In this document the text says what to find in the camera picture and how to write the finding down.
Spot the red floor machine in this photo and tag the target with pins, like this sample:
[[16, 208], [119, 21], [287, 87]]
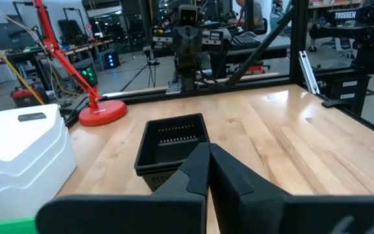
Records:
[[24, 97]]

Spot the black stand with white labels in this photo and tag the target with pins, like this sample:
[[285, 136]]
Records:
[[336, 94]]

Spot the black aluminium table frame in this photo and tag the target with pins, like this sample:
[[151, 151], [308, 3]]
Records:
[[299, 39]]

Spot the wooden workbench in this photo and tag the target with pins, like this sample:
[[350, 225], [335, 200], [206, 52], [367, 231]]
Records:
[[76, 48]]

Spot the silver aluminium bar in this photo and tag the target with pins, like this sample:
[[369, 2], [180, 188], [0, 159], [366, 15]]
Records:
[[308, 73]]

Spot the green-lit computer case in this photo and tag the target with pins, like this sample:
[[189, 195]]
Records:
[[89, 74]]

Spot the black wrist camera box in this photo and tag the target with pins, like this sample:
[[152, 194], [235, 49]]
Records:
[[187, 16]]

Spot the black keyboard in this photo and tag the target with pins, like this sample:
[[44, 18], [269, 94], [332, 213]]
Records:
[[245, 42]]

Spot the white plastic basket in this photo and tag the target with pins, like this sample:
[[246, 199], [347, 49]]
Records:
[[18, 172], [21, 201], [11, 136]]

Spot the black tripod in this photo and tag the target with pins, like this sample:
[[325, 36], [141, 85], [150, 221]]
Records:
[[151, 65]]

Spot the person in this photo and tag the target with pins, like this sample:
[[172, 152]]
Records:
[[255, 16]]

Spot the red desk lamp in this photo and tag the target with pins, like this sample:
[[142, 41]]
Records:
[[102, 113]]

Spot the blue-lit computer case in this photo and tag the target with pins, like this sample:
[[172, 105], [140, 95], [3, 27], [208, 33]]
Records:
[[112, 60]]

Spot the black plastic basket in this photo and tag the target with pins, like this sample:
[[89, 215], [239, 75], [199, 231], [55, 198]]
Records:
[[174, 152], [148, 171], [157, 183]]

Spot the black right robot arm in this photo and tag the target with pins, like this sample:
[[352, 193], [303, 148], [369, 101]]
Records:
[[187, 71]]

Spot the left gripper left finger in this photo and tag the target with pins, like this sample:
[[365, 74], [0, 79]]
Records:
[[196, 175]]

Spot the green plastic basket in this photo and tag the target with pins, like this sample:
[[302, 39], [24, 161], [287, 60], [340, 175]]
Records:
[[5, 227]]

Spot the black Trossen-labelled robot arm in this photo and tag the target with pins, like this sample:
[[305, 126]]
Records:
[[365, 48]]

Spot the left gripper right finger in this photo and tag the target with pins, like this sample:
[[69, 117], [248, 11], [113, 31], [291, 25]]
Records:
[[239, 201]]

